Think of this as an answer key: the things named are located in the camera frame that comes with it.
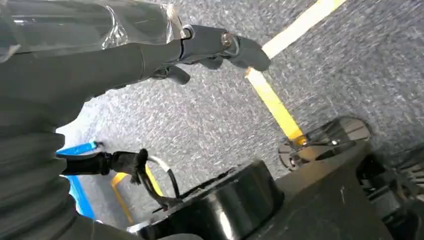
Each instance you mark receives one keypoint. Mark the ribbed grey robot left arm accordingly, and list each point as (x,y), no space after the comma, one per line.
(30,185)

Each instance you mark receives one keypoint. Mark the yellow floor tape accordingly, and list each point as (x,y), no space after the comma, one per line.
(275,102)

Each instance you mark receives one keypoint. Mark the black robot left leg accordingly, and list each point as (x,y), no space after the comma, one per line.
(314,205)

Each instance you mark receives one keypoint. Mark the black robot leg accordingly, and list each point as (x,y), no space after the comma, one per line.
(407,185)
(314,205)

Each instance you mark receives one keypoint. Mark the black robot left foot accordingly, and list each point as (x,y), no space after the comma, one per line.
(348,130)

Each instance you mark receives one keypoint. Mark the blue metal rack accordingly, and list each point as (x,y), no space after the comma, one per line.
(79,198)

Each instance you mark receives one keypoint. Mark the black robot right leg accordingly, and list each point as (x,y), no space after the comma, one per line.
(407,185)

